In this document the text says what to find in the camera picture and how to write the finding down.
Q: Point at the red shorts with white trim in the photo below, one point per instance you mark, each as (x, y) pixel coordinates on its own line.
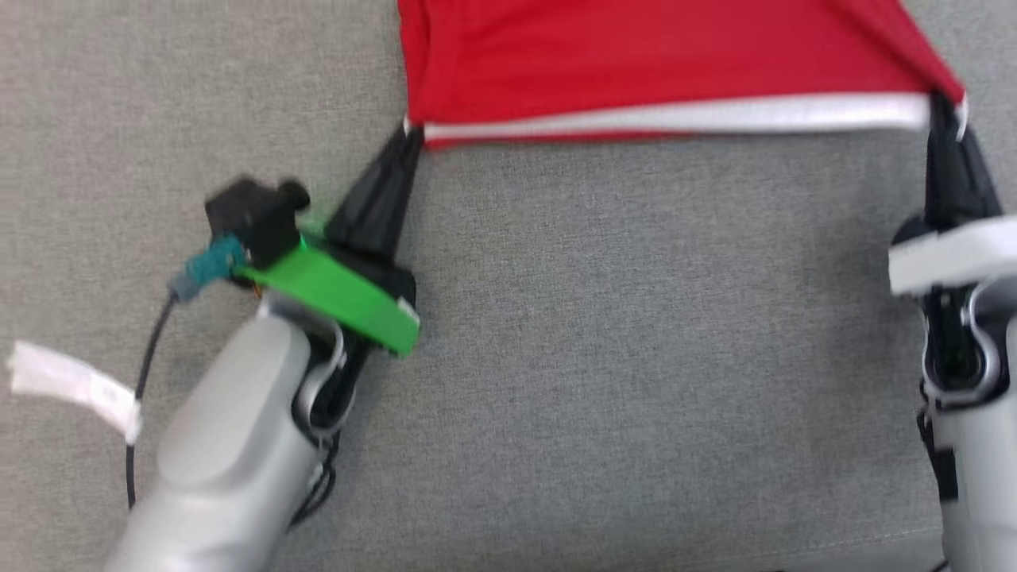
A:
(636, 56)

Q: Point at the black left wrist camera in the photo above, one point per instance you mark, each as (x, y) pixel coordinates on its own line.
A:
(254, 218)

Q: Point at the grey fabric sofa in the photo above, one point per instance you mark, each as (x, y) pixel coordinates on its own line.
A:
(636, 357)

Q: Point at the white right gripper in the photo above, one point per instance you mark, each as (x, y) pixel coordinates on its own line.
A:
(953, 254)

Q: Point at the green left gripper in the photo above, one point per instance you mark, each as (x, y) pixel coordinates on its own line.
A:
(342, 298)

